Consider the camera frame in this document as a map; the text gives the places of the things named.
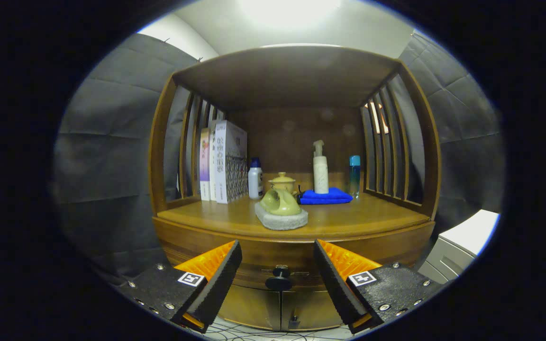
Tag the blue folded cloth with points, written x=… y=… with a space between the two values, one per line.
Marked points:
x=325 y=195

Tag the wooden cabinet door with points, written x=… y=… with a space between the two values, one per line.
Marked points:
x=311 y=308
x=254 y=305

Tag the white and grey drawer unit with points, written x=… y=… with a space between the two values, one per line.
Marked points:
x=462 y=241

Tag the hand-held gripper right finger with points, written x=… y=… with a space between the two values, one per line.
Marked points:
x=335 y=284

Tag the clear bottle with teal cap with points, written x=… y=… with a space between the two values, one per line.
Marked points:
x=354 y=175

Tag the wooden countertop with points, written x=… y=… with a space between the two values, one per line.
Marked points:
x=349 y=215

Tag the thick white patterned book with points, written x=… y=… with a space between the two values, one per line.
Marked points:
x=230 y=161

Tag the beige lidded teacup with saucer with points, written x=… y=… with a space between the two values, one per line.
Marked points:
x=283 y=182

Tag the white bottle with blue cap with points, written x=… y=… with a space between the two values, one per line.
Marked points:
x=255 y=180

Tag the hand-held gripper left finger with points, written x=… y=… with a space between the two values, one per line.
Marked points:
x=218 y=284

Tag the white pump bottle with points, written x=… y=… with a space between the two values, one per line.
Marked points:
x=321 y=173

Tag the black drawer knob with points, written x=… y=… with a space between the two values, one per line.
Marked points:
x=279 y=279

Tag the brown wooden cabinet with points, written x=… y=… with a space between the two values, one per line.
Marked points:
x=287 y=76

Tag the purple and white book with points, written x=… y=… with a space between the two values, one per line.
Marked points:
x=204 y=161

